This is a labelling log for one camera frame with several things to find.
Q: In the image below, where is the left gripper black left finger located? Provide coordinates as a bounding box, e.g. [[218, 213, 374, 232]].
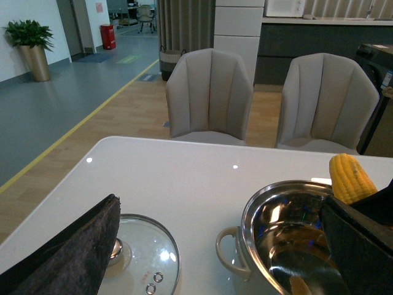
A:
[[1, 194, 120, 294]]

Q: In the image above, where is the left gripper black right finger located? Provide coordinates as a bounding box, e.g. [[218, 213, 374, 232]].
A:
[[319, 195, 392, 294]]

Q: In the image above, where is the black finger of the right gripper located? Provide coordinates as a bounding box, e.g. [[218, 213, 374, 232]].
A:
[[350, 181, 393, 226]]

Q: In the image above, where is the yellow corn cob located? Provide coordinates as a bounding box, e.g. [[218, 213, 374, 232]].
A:
[[329, 153, 378, 205]]

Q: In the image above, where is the glass pot lid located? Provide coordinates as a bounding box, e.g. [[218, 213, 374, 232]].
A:
[[98, 214, 181, 294]]

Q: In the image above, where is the white electric cooking pot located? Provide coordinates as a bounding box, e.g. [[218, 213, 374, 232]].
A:
[[216, 180, 351, 294]]

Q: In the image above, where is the gold plant pot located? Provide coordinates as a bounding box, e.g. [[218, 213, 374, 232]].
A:
[[20, 45, 50, 82]]

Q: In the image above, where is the right beige upholstered chair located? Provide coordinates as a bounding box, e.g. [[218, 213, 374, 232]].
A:
[[275, 53, 372, 155]]

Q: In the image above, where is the beige upholstered chair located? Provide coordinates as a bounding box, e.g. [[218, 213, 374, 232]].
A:
[[166, 48, 254, 146], [275, 53, 372, 155]]

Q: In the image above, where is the dark kitchen counter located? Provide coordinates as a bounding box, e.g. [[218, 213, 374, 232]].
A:
[[254, 18, 392, 85]]

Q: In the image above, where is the left beige upholstered chair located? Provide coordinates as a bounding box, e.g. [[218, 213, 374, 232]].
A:
[[166, 48, 254, 146]]

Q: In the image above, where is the woven basket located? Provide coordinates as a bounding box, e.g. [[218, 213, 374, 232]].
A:
[[159, 46, 187, 81]]

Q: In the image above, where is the white cabinet column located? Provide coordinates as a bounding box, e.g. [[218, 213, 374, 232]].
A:
[[214, 0, 265, 82]]

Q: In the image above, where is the red bin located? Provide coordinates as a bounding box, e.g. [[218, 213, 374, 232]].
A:
[[100, 24, 116, 50]]

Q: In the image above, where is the green potted plant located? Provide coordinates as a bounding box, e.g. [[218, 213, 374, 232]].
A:
[[3, 20, 54, 52]]

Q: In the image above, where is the office swivel chair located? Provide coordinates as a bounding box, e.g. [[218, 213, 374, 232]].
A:
[[137, 5, 155, 33]]

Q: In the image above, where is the grey curtain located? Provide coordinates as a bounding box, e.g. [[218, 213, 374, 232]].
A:
[[156, 0, 216, 52]]

